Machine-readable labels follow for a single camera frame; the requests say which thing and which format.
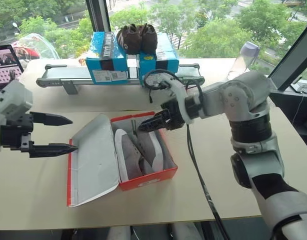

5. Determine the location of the blue shoebox with black band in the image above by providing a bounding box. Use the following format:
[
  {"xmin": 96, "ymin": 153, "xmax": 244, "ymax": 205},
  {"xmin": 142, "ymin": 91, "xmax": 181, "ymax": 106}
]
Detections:
[{"xmin": 85, "ymin": 31, "xmax": 130, "ymax": 85}]

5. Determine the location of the transparent umbrella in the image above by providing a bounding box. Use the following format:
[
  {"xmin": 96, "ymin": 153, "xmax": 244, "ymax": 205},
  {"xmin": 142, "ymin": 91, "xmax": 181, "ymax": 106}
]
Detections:
[{"xmin": 16, "ymin": 32, "xmax": 61, "ymax": 61}]

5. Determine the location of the dark brown shoe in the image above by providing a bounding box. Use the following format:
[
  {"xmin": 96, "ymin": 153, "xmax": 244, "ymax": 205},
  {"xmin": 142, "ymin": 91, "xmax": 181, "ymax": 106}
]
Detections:
[
  {"xmin": 139, "ymin": 23, "xmax": 159, "ymax": 54},
  {"xmin": 116, "ymin": 24, "xmax": 142, "ymax": 55}
]

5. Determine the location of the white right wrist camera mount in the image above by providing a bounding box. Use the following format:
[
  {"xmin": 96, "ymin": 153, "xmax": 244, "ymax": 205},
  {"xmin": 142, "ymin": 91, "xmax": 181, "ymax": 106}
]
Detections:
[{"xmin": 165, "ymin": 74, "xmax": 195, "ymax": 125}]

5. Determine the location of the orange shoebox with hinged lid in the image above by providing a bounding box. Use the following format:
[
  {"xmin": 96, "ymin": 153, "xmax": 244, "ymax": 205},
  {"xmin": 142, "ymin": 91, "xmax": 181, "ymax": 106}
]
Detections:
[{"xmin": 66, "ymin": 110, "xmax": 179, "ymax": 209}]

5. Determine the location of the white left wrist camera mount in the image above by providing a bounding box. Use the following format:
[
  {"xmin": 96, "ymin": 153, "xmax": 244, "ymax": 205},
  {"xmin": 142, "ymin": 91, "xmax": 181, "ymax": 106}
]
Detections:
[{"xmin": 0, "ymin": 79, "xmax": 34, "ymax": 153}]

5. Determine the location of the clear bottle with purple cap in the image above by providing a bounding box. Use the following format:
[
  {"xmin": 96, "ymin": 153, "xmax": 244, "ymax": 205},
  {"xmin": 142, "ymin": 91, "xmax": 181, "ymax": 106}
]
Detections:
[{"xmin": 227, "ymin": 41, "xmax": 261, "ymax": 81}]

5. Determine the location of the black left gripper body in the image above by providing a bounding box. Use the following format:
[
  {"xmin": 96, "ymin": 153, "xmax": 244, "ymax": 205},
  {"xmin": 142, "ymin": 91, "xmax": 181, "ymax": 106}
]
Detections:
[{"xmin": 0, "ymin": 112, "xmax": 35, "ymax": 153}]

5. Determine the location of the grey conveyor belt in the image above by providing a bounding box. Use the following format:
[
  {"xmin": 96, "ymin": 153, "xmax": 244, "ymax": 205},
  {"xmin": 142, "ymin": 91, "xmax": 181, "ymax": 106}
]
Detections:
[{"xmin": 35, "ymin": 63, "xmax": 206, "ymax": 96}]

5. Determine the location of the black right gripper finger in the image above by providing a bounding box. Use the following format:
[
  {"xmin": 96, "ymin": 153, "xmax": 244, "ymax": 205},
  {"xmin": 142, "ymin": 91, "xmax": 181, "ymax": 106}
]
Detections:
[
  {"xmin": 137, "ymin": 119, "xmax": 170, "ymax": 133},
  {"xmin": 142, "ymin": 110, "xmax": 170, "ymax": 126}
]

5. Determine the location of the blue shoebox with yellow logo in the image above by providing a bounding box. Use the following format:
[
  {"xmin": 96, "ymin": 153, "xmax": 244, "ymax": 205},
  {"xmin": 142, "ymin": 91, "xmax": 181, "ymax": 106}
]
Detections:
[{"xmin": 138, "ymin": 32, "xmax": 180, "ymax": 79}]

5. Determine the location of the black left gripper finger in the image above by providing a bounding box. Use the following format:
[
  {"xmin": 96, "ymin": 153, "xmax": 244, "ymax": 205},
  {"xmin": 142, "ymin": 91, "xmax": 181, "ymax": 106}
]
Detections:
[
  {"xmin": 30, "ymin": 111, "xmax": 74, "ymax": 127},
  {"xmin": 28, "ymin": 140, "xmax": 79, "ymax": 159}
]

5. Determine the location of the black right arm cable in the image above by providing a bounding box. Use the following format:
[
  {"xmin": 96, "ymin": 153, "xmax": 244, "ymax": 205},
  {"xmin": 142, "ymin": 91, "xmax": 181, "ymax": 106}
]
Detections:
[{"xmin": 142, "ymin": 69, "xmax": 231, "ymax": 240}]

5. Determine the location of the grey white-soled sneaker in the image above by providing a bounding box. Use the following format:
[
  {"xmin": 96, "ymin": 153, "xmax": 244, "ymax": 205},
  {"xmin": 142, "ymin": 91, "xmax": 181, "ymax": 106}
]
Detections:
[
  {"xmin": 134, "ymin": 129, "xmax": 165, "ymax": 174},
  {"xmin": 113, "ymin": 128, "xmax": 145, "ymax": 182}
]

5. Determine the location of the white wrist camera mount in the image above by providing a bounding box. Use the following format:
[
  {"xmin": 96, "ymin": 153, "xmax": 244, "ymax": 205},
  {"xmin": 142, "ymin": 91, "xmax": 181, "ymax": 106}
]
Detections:
[
  {"xmin": 165, "ymin": 74, "xmax": 195, "ymax": 125},
  {"xmin": 0, "ymin": 79, "xmax": 34, "ymax": 153}
]

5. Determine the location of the black slanted window frame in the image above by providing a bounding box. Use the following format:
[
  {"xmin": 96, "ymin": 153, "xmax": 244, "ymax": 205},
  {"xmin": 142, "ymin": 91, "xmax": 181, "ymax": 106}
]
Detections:
[{"xmin": 267, "ymin": 24, "xmax": 307, "ymax": 91}]

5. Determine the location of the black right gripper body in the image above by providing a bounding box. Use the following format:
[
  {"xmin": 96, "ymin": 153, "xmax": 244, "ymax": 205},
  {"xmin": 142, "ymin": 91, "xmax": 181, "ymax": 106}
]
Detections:
[{"xmin": 160, "ymin": 98, "xmax": 187, "ymax": 132}]

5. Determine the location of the black window frame post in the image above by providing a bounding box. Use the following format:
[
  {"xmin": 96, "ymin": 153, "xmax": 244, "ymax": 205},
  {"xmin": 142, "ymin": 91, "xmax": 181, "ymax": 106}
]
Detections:
[{"xmin": 85, "ymin": 0, "xmax": 111, "ymax": 34}]

